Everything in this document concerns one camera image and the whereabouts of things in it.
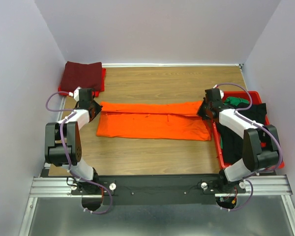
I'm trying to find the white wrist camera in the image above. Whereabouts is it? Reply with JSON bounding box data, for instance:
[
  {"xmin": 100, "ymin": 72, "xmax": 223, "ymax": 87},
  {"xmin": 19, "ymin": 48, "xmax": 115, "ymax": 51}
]
[
  {"xmin": 213, "ymin": 85, "xmax": 224, "ymax": 99},
  {"xmin": 68, "ymin": 87, "xmax": 81, "ymax": 102}
]

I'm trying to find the maroon t-shirt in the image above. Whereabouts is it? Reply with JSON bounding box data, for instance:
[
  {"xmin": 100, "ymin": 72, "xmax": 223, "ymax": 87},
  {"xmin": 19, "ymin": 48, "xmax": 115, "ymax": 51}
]
[{"xmin": 58, "ymin": 61, "xmax": 103, "ymax": 92}]

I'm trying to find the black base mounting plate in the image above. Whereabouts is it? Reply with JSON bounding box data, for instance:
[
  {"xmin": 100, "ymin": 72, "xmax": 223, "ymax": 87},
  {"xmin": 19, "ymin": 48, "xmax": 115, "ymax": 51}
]
[{"xmin": 71, "ymin": 174, "xmax": 246, "ymax": 212}]

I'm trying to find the red t-shirt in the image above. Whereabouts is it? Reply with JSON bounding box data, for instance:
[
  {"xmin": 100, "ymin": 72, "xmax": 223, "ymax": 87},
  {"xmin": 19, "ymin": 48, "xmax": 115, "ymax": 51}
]
[{"xmin": 58, "ymin": 68, "xmax": 106, "ymax": 98}]

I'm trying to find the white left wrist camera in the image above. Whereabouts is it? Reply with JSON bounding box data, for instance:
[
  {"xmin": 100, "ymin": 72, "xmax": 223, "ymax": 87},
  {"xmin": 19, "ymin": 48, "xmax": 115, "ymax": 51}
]
[{"xmin": 68, "ymin": 87, "xmax": 81, "ymax": 102}]

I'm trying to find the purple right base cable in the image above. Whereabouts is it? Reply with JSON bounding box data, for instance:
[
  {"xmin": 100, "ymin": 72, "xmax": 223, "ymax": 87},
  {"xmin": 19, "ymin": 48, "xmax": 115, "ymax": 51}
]
[{"xmin": 220, "ymin": 178, "xmax": 254, "ymax": 212}]

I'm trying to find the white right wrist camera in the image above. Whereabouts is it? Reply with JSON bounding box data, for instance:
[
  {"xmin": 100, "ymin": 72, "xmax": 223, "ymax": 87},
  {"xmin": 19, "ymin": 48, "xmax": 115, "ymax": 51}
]
[{"xmin": 213, "ymin": 85, "xmax": 224, "ymax": 99}]

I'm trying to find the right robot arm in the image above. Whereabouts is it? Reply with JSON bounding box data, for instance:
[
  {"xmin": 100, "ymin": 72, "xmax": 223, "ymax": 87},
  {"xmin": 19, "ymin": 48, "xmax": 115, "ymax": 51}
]
[{"xmin": 197, "ymin": 87, "xmax": 283, "ymax": 193}]

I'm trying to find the black t-shirt in bin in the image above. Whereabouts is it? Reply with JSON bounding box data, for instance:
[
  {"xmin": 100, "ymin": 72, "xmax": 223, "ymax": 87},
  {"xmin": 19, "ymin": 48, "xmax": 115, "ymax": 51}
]
[{"xmin": 216, "ymin": 103, "xmax": 267, "ymax": 164}]

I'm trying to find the orange t-shirt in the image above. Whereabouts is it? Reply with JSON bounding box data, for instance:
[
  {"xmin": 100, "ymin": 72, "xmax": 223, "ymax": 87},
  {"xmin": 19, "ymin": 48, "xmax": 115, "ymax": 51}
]
[{"xmin": 96, "ymin": 101, "xmax": 211, "ymax": 141}]

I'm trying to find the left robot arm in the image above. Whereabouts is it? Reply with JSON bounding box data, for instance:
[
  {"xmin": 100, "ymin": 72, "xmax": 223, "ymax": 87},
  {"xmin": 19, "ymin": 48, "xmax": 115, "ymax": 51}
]
[{"xmin": 45, "ymin": 87, "xmax": 104, "ymax": 194}]

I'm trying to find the green t-shirt in bin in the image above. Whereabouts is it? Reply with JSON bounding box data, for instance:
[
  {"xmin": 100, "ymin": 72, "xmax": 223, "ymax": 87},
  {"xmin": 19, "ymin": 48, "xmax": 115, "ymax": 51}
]
[{"xmin": 223, "ymin": 96, "xmax": 250, "ymax": 107}]

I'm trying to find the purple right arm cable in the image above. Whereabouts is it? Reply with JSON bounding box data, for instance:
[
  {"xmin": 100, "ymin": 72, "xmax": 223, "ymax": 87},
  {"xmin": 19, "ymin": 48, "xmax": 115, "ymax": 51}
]
[{"xmin": 213, "ymin": 83, "xmax": 284, "ymax": 179}]

